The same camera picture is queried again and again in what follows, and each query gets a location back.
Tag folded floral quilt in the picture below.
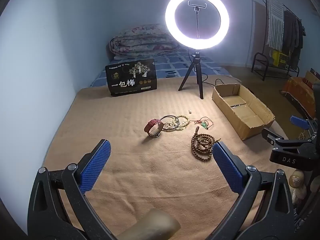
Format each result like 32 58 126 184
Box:
110 24 180 60

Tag orange covered box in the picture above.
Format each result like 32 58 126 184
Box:
281 76 315 118

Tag pale round bead bracelet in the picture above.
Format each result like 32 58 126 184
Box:
175 114 190 130

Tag red strap wristwatch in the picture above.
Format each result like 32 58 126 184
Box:
144 118 165 138

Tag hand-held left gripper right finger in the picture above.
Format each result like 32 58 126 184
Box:
205 141 298 240

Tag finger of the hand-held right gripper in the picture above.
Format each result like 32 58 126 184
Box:
261 128 288 147
290 115 317 133

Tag white ring light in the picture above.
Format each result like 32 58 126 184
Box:
165 0 229 50

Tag person's right hand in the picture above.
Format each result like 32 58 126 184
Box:
289 169 308 205

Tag small white bead bracelet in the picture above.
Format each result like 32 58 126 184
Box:
162 121 184 132

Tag dark thin bangle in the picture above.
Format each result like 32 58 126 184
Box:
160 115 180 131

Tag brown wooden bead string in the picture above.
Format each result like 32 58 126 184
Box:
191 126 222 162

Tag black printed snack bag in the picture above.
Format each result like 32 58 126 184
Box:
105 59 157 97

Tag black metal clothes rack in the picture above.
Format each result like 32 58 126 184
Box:
251 0 307 81

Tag brown cardboard box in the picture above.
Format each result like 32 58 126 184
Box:
212 84 275 141

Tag black phone holder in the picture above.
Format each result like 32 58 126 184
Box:
187 0 207 39

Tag black tripod stand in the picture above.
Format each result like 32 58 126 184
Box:
178 52 204 99

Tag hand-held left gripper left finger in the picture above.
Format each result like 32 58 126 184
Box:
27 139 118 240

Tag dark hanging clothes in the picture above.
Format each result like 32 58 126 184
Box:
282 10 307 68

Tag green pendant red cord necklace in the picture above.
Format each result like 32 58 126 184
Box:
189 117 213 130

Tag yellow box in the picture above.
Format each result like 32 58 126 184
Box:
271 50 288 67

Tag tan blanket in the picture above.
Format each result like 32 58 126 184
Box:
42 74 300 240

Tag tan blurred object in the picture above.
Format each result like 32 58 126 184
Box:
116 209 181 240

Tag white striped hanging towel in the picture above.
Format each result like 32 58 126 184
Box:
266 0 285 51

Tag blue patterned bed sheet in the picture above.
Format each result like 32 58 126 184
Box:
90 51 220 88

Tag black power cable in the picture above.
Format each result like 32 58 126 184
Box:
202 74 242 87

